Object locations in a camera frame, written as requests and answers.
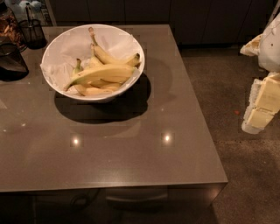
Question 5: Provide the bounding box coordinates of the green-tipped small banana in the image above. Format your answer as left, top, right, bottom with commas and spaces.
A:
73, 59, 83, 75

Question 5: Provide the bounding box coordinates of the white paper bowl liner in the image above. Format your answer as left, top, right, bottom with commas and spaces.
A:
41, 24, 145, 102

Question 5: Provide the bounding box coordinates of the small middle banana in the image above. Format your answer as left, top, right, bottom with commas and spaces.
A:
88, 45, 103, 68

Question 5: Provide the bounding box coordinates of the white bowl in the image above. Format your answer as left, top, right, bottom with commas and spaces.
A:
40, 24, 145, 102

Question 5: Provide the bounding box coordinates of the dark glass jar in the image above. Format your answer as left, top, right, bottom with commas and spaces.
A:
0, 0, 26, 52

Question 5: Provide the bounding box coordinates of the large front yellow banana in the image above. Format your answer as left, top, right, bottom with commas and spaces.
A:
64, 64, 137, 91

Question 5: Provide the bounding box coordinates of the bottom yellow banana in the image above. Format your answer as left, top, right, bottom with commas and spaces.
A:
74, 85, 112, 96

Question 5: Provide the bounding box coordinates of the black mesh basket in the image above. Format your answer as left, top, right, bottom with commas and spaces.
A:
0, 43, 29, 81

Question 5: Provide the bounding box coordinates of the black mesh pen cup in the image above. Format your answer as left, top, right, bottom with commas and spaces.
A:
18, 19, 47, 49

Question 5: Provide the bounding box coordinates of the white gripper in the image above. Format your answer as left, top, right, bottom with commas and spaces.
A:
240, 14, 280, 134

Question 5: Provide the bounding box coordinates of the long-stemmed back banana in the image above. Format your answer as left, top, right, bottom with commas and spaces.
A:
88, 27, 141, 67

